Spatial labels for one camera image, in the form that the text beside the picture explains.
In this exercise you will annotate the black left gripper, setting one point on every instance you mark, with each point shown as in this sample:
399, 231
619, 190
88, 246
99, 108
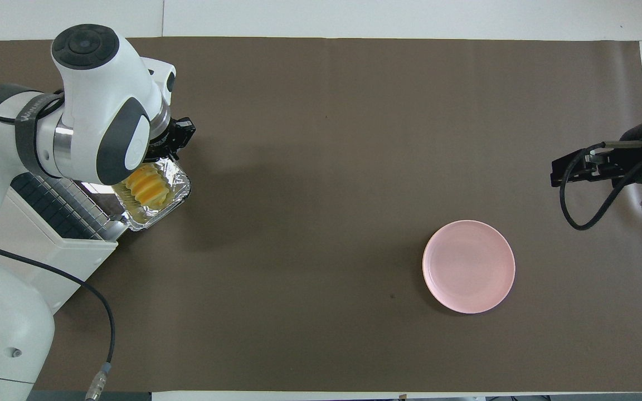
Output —
159, 145

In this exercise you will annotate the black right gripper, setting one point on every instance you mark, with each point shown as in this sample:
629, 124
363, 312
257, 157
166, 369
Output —
630, 161

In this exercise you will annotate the aluminium foil tray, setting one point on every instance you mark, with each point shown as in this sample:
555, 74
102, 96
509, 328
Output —
179, 186

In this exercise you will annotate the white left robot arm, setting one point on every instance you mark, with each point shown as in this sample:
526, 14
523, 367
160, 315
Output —
103, 100

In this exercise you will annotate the chrome glass oven door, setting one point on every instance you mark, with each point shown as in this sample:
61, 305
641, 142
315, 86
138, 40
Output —
110, 207

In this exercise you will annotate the white toaster oven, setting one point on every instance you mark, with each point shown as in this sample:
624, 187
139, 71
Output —
59, 250

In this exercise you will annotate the brown table mat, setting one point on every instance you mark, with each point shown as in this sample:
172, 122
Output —
310, 167

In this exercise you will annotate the pink round plate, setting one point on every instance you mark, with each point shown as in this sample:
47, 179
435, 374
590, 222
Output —
468, 266

